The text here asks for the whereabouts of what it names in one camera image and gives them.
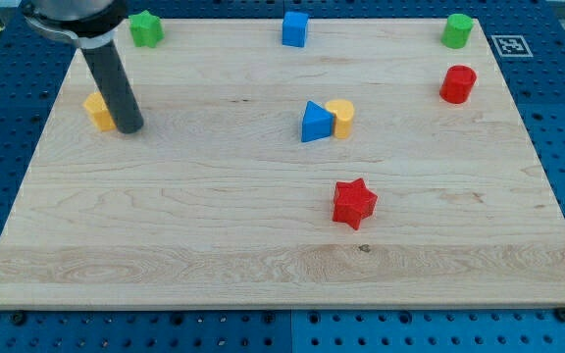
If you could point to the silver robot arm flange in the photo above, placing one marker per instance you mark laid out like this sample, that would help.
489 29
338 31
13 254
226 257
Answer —
85 24

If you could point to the blue triangle block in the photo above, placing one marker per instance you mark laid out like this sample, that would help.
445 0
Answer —
316 123

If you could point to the light wooden board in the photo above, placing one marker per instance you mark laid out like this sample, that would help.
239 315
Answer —
216 203

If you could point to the red star block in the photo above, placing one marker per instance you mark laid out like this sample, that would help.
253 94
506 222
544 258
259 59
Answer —
353 202

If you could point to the yellow heart block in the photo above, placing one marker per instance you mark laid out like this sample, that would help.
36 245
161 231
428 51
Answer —
344 112

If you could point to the blue cube block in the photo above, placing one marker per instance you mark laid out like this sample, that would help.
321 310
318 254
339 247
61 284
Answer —
294 29

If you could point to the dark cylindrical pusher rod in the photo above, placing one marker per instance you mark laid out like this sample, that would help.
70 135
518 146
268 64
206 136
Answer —
111 79

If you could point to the red cylinder block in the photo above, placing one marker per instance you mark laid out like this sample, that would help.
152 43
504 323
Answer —
458 84

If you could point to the yellow pentagon block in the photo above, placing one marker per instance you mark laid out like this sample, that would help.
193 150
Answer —
98 113

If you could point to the green star block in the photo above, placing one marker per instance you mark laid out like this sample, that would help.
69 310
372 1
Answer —
146 29

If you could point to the green cylinder block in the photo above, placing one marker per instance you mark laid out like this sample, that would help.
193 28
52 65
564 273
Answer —
457 30

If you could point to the white fiducial marker tag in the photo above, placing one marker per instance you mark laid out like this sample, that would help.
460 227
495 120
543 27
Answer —
511 46

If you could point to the black bolt front left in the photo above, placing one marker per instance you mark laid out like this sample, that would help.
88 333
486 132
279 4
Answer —
18 318

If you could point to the black bolt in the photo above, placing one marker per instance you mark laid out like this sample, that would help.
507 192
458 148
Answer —
18 318
559 314

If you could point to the black bolt front right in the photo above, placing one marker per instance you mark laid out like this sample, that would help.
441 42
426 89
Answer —
559 314

